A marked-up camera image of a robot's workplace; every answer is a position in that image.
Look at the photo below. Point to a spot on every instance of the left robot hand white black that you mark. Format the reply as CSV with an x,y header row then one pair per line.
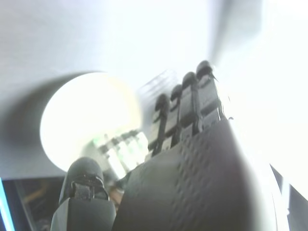
x,y
192,183

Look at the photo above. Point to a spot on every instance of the blue light strip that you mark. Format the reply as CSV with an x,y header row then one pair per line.
x,y
4,204

